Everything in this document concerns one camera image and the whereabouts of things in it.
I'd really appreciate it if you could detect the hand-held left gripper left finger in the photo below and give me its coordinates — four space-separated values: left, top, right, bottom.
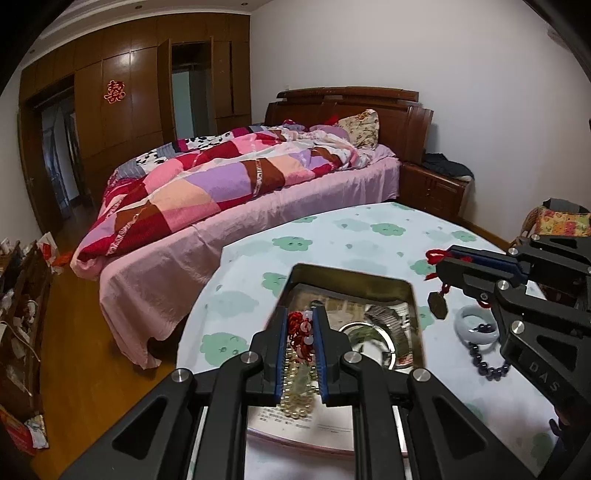
60 305 290 480

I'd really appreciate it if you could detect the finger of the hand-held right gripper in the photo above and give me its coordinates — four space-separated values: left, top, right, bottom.
444 234 591 283
436 257 591 416

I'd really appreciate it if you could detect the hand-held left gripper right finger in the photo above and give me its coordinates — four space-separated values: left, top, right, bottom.
312 305 542 480

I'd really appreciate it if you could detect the gold bead necklace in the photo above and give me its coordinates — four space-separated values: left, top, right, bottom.
276 342 320 419

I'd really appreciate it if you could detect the red and white bead string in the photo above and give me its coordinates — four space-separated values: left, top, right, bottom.
286 311 317 366

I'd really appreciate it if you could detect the red string brown pendant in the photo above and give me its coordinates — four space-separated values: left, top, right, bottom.
424 248 493 320

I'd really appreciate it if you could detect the silver wristwatch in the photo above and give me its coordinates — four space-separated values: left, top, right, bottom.
338 302 414 371

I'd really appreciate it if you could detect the pink tin box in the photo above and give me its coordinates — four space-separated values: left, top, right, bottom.
246 263 426 456

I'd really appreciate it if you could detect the wicker chair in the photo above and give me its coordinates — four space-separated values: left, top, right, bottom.
510 205 591 252

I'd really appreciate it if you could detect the white printed paper card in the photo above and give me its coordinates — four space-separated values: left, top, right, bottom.
257 405 357 437

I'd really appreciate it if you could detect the pale jade bangle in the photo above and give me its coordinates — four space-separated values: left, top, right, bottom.
454 305 501 343

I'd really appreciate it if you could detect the wooden nightstand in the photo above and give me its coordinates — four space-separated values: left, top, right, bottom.
399 161 474 223

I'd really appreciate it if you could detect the grey cloth on chair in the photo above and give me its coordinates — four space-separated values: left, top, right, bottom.
542 198 591 216

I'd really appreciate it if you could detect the dark clothes pile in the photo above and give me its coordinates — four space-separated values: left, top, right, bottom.
422 152 476 181

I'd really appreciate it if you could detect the wooden bed with pink sheet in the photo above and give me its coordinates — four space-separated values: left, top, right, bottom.
69 87 435 370

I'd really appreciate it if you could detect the floral pillow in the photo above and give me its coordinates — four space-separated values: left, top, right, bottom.
337 109 380 151

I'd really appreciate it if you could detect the patchwork quilt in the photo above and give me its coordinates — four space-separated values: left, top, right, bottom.
74 122 373 282

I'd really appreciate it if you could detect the purple pillow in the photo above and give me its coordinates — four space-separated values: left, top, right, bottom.
309 123 350 140

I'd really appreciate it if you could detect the white and red bag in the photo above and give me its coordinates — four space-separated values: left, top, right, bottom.
37 231 64 274

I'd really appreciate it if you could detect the cluttered wooden shelf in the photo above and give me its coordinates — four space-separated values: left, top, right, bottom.
0 237 54 416

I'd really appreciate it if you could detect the red cardboard box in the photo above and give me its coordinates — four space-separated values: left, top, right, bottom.
0 405 49 456

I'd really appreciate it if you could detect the red paper decoration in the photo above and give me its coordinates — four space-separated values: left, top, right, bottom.
102 79 127 103

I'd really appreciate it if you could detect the brown wooden wardrobe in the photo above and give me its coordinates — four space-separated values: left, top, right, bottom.
18 11 253 222

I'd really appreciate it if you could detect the dark bead bracelet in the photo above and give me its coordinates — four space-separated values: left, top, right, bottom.
468 323 511 382

